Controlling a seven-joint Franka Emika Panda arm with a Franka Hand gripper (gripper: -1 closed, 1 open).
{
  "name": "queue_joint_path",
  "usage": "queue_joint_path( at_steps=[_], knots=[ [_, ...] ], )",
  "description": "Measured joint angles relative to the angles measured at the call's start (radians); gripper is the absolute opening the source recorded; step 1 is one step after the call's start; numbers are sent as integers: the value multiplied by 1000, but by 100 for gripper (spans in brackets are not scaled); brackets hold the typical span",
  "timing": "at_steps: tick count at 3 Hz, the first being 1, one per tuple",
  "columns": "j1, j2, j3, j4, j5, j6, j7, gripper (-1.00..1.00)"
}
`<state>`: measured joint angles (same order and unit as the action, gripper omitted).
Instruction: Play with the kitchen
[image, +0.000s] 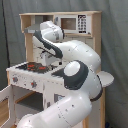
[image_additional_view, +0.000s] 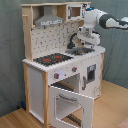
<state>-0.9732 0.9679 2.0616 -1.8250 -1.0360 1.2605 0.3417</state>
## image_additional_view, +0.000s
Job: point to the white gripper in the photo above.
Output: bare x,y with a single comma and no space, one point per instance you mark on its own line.
88,35

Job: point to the small metal pot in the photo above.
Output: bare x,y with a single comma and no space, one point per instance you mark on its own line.
79,52

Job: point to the white microwave door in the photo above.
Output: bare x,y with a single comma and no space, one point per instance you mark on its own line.
76,11

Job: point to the white oven door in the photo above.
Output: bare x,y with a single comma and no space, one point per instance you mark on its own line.
63,102

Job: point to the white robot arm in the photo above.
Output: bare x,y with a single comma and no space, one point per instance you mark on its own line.
93,16

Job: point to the wooden toy kitchen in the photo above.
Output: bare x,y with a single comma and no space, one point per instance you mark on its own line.
46,40

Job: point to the grey sink basin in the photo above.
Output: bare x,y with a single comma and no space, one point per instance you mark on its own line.
69,51

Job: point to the black toy faucet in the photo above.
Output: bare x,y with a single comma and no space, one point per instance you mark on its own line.
71,44

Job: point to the white cabinet door with dispenser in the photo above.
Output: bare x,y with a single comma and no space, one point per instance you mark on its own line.
90,76

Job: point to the red right stove knob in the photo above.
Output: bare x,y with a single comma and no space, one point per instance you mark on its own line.
74,69

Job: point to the red stove knob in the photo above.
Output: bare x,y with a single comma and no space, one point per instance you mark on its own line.
74,69
56,75

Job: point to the black stovetop with red burners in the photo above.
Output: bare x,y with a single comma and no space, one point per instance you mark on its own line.
52,59

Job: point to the grey range hood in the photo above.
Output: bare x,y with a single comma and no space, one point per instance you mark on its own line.
48,18

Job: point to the red left stove knob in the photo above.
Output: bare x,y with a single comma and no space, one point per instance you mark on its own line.
56,75

